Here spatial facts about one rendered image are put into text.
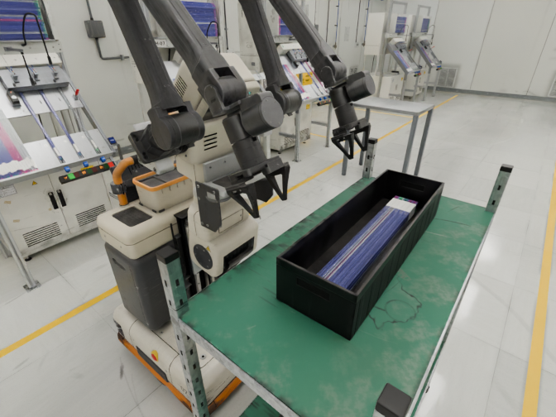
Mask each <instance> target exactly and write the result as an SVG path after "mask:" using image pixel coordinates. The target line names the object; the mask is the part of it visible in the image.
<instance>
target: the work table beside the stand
mask: <svg viewBox="0 0 556 417"><path fill-rule="evenodd" d="M351 103H353V106H354V107H360V108H365V109H366V115H365V119H366V120H367V123H369V119H370V113H371V109H376V110H381V111H387V112H393V113H403V114H409V115H414V116H413V120H412V124H411V128H410V135H409V140H408V144H407V148H406V153H405V160H404V164H403V168H402V172H403V173H406V174H407V170H408V166H409V162H410V155H411V151H412V147H413V143H414V139H415V132H416V128H417V124H418V120H419V115H420V114H422V113H425V112H427V111H428V113H427V118H426V121H425V125H424V131H423V136H422V139H421V143H420V147H419V154H418V157H417V161H416V165H415V172H414V175H416V176H418V175H419V168H420V165H421V161H422V157H423V154H424V148H425V143H426V140H427V136H428V132H429V126H430V123H431V118H432V115H433V111H434V104H427V103H415V102H409V101H402V100H395V99H388V98H377V97H370V96H369V97H366V98H363V99H360V100H358V101H356V102H353V101H352V102H351ZM362 144H363V146H364V144H365V132H363V134H362ZM344 148H345V150H346V151H347V152H349V143H348V140H346V141H345V144H344ZM364 155H365V151H362V149H361V152H360V159H359V165H363V161H364ZM347 166H348V158H347V157H346V156H345V155H344V154H343V168H342V175H346V173H347Z"/></svg>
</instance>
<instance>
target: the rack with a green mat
mask: <svg viewBox="0 0 556 417"><path fill-rule="evenodd" d="M377 141H378V139H377V138H373V137H370V138H369V140H368V147H367V151H366V155H365V160H364V166H363V172H362V178H361V179H359V180H358V181H357V182H355V183H354V184H352V185H350V186H349V187H348V188H346V189H345V190H344V191H342V192H341V193H340V194H338V195H336V196H335V197H333V198H332V199H330V200H329V201H328V202H327V203H326V204H324V205H322V206H321V207H319V208H318V209H316V210H315V211H313V212H312V213H311V214H310V215H308V216H307V217H305V218H303V219H302V220H301V221H299V222H298V223H297V224H295V225H294V226H293V227H291V228H289V229H288V230H286V231H285V232H283V233H282V234H281V235H280V236H278V237H277V238H275V239H274V240H272V241H271V242H269V243H268V244H266V245H265V246H264V247H263V248H261V249H260V250H258V251H257V252H255V253H254V254H252V255H251V256H249V257H248V258H247V259H246V260H244V261H242V262H241V263H239V264H238V265H237V266H235V267H233V268H232V269H231V270H230V271H228V272H227V273H225V274H224V275H222V276H221V277H219V278H218V279H217V280H215V281H214V282H213V283H211V284H210V285H208V286H207V287H205V288H204V289H202V290H201V291H200V292H199V293H197V294H196V295H194V296H192V297H191V298H190V299H188V300H187V295H186V291H185V283H184V278H183V274H182V269H181V264H180V257H179V252H178V251H177V250H176V249H174V248H173V247H171V246H167V247H164V248H162V249H160V250H159V251H157V252H156V258H157V261H158V266H159V269H160V273H161V279H162V283H163V286H164V291H165V297H166V300H167V304H168V308H169V311H170V319H171V322H172V325H173V329H174V333H175V339H176V343H177V347H178V350H179V355H180V360H181V364H182V368H183V372H184V375H185V382H186V385H187V389H188V393H189V399H190V403H191V407H192V411H193V414H194V417H209V409H208V404H207V400H206V395H205V391H204V383H203V378H202V374H201V369H200V365H199V357H198V352H197V347H196V343H197V344H198V345H199V346H200V347H202V348H203V349H204V350H205V351H207V352H208V353H209V354H210V355H212V356H213V357H214V358H215V359H216V360H218V361H219V362H220V363H221V364H223V365H224V366H225V367H226V368H227V369H228V370H229V371H230V372H231V373H233V374H234V375H235V376H236V377H238V378H239V379H240V380H241V381H242V382H244V383H245V384H246V385H247V386H249V387H250V388H251V389H252V390H253V391H255V392H256V393H257V396H256V397H255V398H254V399H253V401H252V402H251V403H250V404H249V405H248V406H247V408H246V409H245V410H244V411H243V412H242V413H241V414H240V415H239V416H238V417H279V415H280V414H282V415H283V416H284V417H415V416H416V415H417V412H418V410H419V407H420V404H421V402H422V399H423V398H424V394H425V393H427V392H428V391H429V388H430V386H429V384H430V382H431V380H432V377H433V375H434V371H435V369H436V366H437V365H438V362H439V359H440V356H441V354H442V351H443V348H444V345H445V343H446V341H447V339H448V335H449V333H450V330H451V328H452V326H453V322H454V320H455V318H456V315H457V313H458V309H459V307H460V304H461V303H462V300H463V296H464V294H465V292H466V289H467V286H468V283H469V281H470V279H471V277H472V273H473V271H474V268H475V266H476V264H477V260H478V257H479V256H480V253H481V251H482V247H483V245H484V242H485V241H486V238H487V234H488V232H489V230H490V227H491V224H492V221H493V219H494V217H495V215H496V211H497V209H498V206H499V204H500V201H501V198H502V195H503V194H504V191H505V189H506V185H507V183H508V180H509V178H510V175H511V172H512V170H513V168H514V166H513V165H507V164H502V165H501V168H500V170H499V173H498V175H497V177H496V182H495V184H494V186H493V189H492V192H491V195H490V198H489V200H488V202H487V205H486V207H482V206H479V205H475V204H470V203H467V202H464V201H461V200H457V199H452V198H449V197H445V196H442V195H441V198H440V201H439V206H438V210H437V213H436V216H435V217H434V219H433V220H432V222H431V223H430V225H429V226H428V227H427V229H426V230H425V232H424V234H423V235H422V237H421V238H420V239H419V241H418V242H417V243H416V245H415V247H414V248H413V250H412V251H411V253H410V254H409V255H408V256H407V258H406V259H405V261H404V263H403V264H402V266H401V267H400V269H399V270H398V271H397V272H396V274H395V276H394V277H393V279H392V280H391V282H390V284H389V285H388V286H387V287H386V289H385V290H384V292H383V293H382V295H381V297H380V298H379V300H378V301H377V302H376V304H375V305H374V306H373V308H372V309H371V311H370V313H369V314H368V316H367V317H366V318H365V320H364V321H363V323H362V324H361V326H360V327H359V329H358V330H357V331H356V333H355V334H354V336H353V337H352V339H351V340H350V341H349V340H347V339H346V338H344V337H342V336H340V335H338V334H337V333H335V332H334V331H332V330H330V329H328V328H326V327H324V326H323V325H322V324H319V323H317V322H316V321H314V320H312V319H311V318H309V317H307V316H306V315H304V314H302V313H301V312H299V311H297V310H295V309H293V308H291V307H290V306H289V305H287V304H284V303H283V302H281V301H279V300H278V299H277V298H276V257H277V256H279V255H280V254H281V253H282V252H283V251H284V250H285V249H287V248H288V247H290V246H291V245H292V244H293V243H295V242H296V241H297V240H299V239H300V238H301V237H303V236H304V235H305V234H306V233H307V232H308V231H309V230H311V229H312V228H313V227H315V226H316V225H317V224H318V223H320V222H321V221H323V220H324V219H325V218H326V217H327V216H329V215H330V214H331V213H332V212H333V211H335V210H336V209H337V208H339V207H340V206H341V205H342V204H344V203H345V202H346V201H348V200H349V199H350V198H351V197H352V196H353V195H355V194H356V193H357V192H359V191H360V190H361V189H363V188H364V187H365V186H366V185H368V184H369V183H370V182H372V181H373V180H374V179H375V177H372V173H373V167H374V162H375V157H376V147H377ZM195 342H196V343H195Z"/></svg>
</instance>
